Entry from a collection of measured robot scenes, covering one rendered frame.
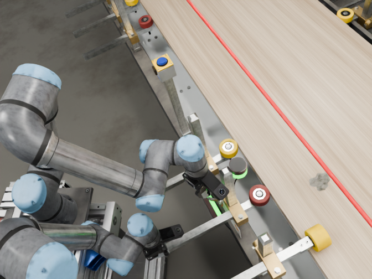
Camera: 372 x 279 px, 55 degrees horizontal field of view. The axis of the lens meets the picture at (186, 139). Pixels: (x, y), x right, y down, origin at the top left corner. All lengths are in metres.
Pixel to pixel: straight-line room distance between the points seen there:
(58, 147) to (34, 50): 3.08
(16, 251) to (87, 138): 2.17
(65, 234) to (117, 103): 2.09
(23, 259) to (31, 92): 0.39
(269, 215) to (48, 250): 1.11
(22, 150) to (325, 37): 1.51
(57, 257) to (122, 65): 2.66
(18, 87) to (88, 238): 0.50
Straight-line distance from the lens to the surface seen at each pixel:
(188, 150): 1.01
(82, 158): 0.94
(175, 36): 2.05
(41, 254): 0.83
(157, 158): 1.05
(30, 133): 0.91
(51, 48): 3.88
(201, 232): 1.45
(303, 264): 1.66
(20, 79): 0.98
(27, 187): 1.29
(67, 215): 1.39
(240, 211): 1.45
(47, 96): 0.97
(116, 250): 1.19
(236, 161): 1.24
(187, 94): 2.12
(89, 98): 3.21
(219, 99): 1.70
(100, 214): 1.46
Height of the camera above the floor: 2.23
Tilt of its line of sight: 56 degrees down
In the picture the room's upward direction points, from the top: 19 degrees counter-clockwise
